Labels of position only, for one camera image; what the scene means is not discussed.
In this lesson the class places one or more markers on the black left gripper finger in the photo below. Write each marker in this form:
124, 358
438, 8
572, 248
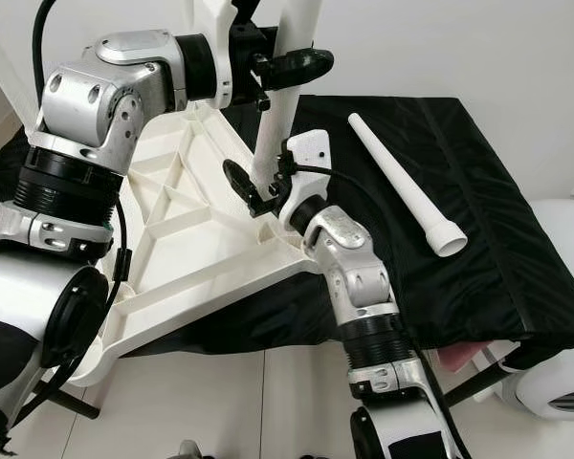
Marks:
247, 10
297, 67

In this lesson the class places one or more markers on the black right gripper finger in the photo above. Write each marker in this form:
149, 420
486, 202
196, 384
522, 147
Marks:
242, 186
288, 163

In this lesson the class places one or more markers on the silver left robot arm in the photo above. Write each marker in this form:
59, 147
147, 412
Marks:
96, 105

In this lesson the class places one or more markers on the black tablecloth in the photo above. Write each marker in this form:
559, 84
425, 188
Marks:
517, 172

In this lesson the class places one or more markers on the white rounded plastic appliance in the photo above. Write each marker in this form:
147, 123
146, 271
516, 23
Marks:
555, 363

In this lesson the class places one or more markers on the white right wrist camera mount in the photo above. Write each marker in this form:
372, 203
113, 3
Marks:
311, 153

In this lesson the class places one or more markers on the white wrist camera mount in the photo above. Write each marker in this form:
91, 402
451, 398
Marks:
220, 67
311, 153

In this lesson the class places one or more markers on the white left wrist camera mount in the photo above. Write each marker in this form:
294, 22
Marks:
220, 67

